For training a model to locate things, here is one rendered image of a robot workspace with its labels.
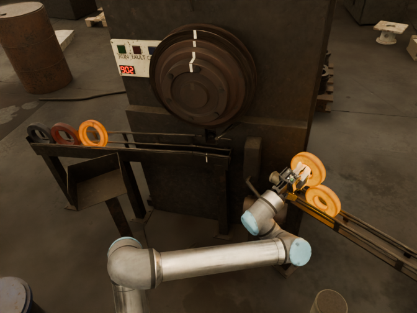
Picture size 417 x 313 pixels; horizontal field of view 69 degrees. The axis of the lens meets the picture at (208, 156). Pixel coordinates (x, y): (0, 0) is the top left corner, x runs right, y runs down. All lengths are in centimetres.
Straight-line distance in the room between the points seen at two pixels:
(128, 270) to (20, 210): 189
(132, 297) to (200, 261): 27
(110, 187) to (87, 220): 76
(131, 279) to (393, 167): 228
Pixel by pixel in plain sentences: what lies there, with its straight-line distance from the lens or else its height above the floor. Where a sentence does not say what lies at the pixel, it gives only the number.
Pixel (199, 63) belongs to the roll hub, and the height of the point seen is 125.
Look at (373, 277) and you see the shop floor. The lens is 212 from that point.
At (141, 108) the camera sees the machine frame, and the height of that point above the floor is 87.
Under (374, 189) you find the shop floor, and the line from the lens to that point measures 256.
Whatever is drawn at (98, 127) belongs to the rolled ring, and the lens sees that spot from 187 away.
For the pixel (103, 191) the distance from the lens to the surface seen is 169.
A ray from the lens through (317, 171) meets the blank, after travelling 130.
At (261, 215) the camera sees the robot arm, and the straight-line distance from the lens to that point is 118.
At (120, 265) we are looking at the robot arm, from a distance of 98.
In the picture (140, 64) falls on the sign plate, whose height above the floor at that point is 113.
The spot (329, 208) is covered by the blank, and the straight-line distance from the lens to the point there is 138.
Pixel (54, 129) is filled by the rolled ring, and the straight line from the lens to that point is 203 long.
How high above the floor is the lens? 176
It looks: 42 degrees down
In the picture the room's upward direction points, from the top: 5 degrees counter-clockwise
